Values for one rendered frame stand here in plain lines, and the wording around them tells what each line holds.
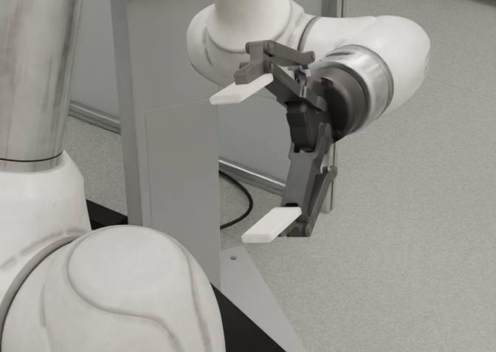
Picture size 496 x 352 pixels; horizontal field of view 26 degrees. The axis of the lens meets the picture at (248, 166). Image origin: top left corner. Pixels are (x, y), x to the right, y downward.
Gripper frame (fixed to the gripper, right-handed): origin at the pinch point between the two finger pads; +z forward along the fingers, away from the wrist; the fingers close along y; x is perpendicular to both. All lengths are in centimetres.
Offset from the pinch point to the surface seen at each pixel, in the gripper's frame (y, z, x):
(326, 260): -70, -126, -64
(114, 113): -36, -149, -133
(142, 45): -2, -68, -59
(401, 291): -77, -125, -46
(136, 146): -21, -70, -67
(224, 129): -42, -144, -96
